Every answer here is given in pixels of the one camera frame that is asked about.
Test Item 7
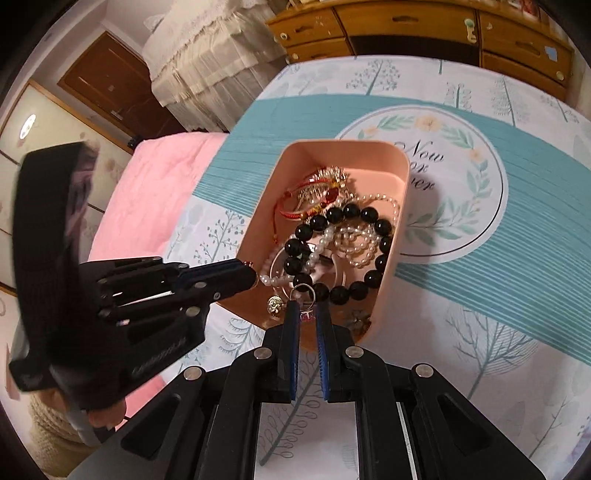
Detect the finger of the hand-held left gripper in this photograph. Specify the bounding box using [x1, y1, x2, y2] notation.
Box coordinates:
[81, 257, 190, 296]
[99, 261, 258, 326]

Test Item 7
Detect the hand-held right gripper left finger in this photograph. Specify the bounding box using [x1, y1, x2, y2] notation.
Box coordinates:
[69, 302, 301, 480]

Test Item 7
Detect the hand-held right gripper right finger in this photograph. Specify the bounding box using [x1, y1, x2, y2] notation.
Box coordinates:
[316, 305, 543, 480]

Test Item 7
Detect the small gold blue brooch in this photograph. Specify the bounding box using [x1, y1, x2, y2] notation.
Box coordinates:
[346, 311, 372, 333]

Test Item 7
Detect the silver ring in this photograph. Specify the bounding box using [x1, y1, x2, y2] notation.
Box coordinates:
[290, 283, 318, 319]

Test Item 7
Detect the red string bracelet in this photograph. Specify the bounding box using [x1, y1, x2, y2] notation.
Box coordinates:
[270, 167, 352, 247]

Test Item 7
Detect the large pearl bracelet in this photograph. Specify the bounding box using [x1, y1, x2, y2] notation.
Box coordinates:
[259, 226, 335, 287]

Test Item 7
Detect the small pearl necklace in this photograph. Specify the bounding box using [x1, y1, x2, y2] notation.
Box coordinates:
[335, 191, 402, 268]

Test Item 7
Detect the black bead bracelet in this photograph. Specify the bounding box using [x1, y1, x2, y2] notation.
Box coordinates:
[283, 203, 393, 306]

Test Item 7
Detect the pink plastic box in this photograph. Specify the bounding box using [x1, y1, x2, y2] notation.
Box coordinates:
[215, 140, 411, 344]

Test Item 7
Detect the person's left forearm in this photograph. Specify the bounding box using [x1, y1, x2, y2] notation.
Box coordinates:
[28, 388, 93, 478]

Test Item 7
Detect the person's left hand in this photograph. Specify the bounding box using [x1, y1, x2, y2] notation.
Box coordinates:
[87, 398, 128, 430]

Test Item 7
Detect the pink blanket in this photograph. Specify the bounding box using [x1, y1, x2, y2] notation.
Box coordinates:
[85, 131, 232, 418]

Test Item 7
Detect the gold leaf brooch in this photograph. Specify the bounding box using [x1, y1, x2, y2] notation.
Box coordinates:
[295, 167, 349, 210]

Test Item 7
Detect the brown wooden door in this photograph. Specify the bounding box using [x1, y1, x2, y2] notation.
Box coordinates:
[58, 30, 185, 148]

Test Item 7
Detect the cream lace bed skirt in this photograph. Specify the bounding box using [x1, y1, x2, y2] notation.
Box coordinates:
[141, 0, 289, 134]

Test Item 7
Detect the tree print bed sheet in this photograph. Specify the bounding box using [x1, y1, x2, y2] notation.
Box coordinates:
[124, 54, 591, 480]

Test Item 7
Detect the wooden dresser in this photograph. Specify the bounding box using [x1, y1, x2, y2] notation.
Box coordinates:
[265, 0, 575, 104]

